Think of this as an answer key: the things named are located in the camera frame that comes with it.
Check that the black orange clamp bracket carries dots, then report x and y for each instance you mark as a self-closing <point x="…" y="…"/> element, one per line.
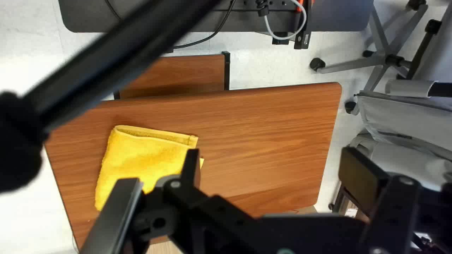
<point x="305" y="40"/>

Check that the yellow terry towel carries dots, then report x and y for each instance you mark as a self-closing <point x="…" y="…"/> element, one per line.
<point x="136" y="156"/>

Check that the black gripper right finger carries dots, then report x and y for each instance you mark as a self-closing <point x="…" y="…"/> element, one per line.
<point x="396" y="212"/>

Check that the dark grey desk panel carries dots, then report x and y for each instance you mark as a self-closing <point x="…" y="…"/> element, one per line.
<point x="334" y="14"/>

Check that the grey office chair base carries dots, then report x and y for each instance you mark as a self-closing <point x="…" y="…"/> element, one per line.
<point x="358" y="64"/>

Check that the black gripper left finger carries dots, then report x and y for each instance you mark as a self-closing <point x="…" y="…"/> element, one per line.
<point x="189" y="206"/>

